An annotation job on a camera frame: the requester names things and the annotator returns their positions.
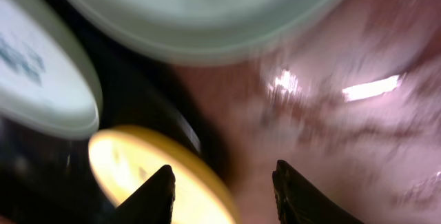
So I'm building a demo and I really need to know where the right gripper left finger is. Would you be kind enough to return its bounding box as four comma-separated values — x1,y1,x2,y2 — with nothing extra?
115,165,176,224

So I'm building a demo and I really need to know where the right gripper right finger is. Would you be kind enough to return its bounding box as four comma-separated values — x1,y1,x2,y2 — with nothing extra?
272,160,362,224

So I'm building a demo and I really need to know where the yellow plate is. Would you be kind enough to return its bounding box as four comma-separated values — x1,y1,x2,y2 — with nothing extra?
88,125,242,224

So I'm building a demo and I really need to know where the light blue plate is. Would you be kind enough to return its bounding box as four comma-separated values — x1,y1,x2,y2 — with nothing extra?
68,0,342,65

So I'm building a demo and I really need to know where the round black tray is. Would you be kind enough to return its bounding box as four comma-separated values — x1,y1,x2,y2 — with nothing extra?
0,0,235,224

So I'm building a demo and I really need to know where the white plate with blue stain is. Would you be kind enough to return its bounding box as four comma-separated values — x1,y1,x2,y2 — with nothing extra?
1,0,103,139

